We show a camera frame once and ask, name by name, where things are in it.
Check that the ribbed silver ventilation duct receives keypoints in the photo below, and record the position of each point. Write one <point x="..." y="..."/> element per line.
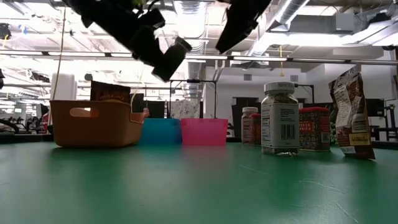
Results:
<point x="190" y="18"/>

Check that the blue plastic bin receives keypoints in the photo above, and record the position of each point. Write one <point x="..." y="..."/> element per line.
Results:
<point x="160" y="132"/>

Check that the black metal frame stand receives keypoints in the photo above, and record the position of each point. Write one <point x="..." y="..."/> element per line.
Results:
<point x="306" y="85"/>
<point x="192" y="81"/>

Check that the black background monitor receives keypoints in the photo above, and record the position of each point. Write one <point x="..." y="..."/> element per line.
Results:
<point x="374" y="107"/>

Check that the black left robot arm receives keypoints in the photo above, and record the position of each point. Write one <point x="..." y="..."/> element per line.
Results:
<point x="73" y="3"/>

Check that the pink plastic bin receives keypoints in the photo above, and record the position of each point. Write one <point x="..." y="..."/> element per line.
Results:
<point x="203" y="132"/>

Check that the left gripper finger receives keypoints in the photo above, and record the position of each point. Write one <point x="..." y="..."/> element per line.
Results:
<point x="171" y="60"/>
<point x="146" y="46"/>

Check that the pink cube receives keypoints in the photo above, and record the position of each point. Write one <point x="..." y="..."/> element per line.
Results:
<point x="314" y="130"/>

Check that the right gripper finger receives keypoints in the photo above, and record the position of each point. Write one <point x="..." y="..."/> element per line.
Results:
<point x="236" y="34"/>

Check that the large silver ventilation duct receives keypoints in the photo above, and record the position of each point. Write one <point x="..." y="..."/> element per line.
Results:
<point x="289" y="12"/>

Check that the green table mat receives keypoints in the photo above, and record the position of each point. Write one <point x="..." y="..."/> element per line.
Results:
<point x="186" y="186"/>

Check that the black partition panel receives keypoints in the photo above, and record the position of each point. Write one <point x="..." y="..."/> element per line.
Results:
<point x="237" y="118"/>

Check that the brown spice pouch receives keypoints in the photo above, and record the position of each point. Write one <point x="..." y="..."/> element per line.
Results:
<point x="351" y="118"/>
<point x="109" y="91"/>

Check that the green herb spice jar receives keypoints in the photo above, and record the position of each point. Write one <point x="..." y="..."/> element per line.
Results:
<point x="280" y="124"/>

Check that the orange plastic bin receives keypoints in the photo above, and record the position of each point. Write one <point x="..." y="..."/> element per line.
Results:
<point x="102" y="130"/>

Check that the brown spice jar white lid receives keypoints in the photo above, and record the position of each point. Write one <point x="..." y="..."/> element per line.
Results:
<point x="246" y="124"/>

